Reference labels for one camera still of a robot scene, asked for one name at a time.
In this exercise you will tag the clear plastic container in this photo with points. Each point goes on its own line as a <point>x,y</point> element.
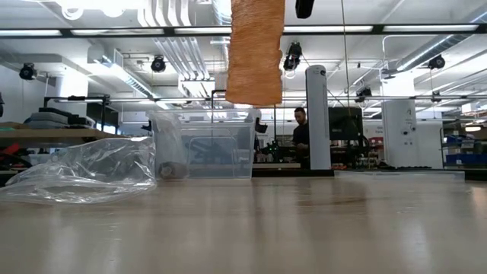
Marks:
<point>213,125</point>

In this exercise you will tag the stacked grey pads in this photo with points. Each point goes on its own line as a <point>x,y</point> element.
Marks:
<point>49,118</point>

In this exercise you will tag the shelf with blue bins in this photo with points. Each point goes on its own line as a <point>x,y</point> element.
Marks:
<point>460,148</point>

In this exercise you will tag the red and black tool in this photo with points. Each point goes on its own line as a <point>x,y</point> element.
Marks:
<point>7,149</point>

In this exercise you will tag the person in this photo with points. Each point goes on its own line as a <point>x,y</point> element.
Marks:
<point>301,135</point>

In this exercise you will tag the wooden workbench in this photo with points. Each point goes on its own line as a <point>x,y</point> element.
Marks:
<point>57,134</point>

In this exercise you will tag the wide white column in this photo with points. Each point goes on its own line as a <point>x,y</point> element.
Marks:
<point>399,133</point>

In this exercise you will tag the orange elastic bandage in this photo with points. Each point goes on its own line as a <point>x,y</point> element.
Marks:
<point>255,57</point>

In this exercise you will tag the black neighbouring robot arm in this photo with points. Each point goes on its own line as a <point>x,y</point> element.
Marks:
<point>274,150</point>
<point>209,152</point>

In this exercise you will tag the long silver ceiling duct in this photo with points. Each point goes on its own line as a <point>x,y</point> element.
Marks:
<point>430,49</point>

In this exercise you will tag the black aluminium table frame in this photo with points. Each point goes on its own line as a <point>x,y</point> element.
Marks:
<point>319,173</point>

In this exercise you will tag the black cabinet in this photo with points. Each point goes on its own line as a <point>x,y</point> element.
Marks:
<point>346,129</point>

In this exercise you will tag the slim white pillar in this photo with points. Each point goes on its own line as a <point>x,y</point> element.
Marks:
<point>317,114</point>

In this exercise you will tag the black overhead rig beam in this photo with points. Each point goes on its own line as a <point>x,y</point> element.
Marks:
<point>378,29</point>

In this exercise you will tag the clear plastic bag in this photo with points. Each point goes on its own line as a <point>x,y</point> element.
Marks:
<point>95,167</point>

